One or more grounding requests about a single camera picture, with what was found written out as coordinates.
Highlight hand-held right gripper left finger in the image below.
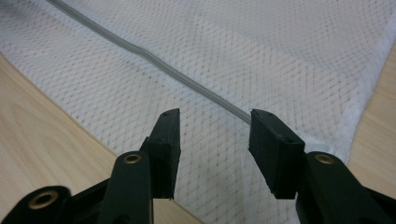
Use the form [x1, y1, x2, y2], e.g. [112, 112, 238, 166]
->
[139, 107, 182, 200]

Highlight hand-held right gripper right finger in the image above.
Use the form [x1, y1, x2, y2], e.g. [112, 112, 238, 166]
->
[247, 108, 306, 200]

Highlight white mesh laundry bag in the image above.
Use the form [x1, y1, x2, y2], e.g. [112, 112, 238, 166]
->
[0, 0, 396, 224]

